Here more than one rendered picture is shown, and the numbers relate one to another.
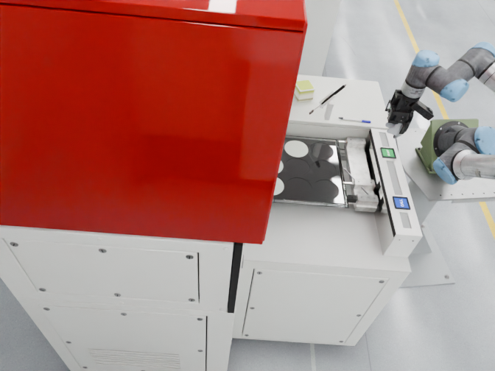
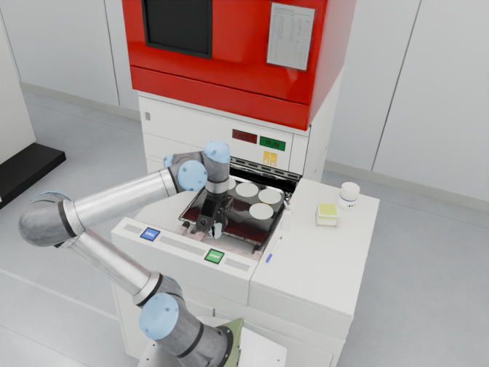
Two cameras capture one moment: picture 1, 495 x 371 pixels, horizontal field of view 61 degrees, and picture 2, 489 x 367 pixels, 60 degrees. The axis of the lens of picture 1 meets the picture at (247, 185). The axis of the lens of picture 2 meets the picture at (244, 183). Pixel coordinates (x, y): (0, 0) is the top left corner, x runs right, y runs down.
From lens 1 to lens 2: 2.26 m
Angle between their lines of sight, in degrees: 75
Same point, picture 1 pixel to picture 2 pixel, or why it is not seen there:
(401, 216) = (138, 229)
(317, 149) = (254, 225)
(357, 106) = (300, 264)
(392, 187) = (171, 239)
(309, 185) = not seen: hidden behind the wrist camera
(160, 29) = not seen: outside the picture
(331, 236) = (167, 218)
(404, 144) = (253, 341)
